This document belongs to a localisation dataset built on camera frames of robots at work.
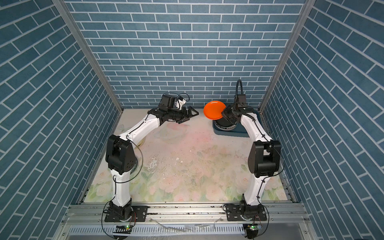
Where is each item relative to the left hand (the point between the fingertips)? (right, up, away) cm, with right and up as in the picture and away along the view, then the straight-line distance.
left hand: (197, 116), depth 87 cm
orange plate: (+10, +5, +10) cm, 15 cm away
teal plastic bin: (+29, -10, +16) cm, 34 cm away
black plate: (+18, -5, +22) cm, 29 cm away
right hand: (+15, +2, +6) cm, 17 cm away
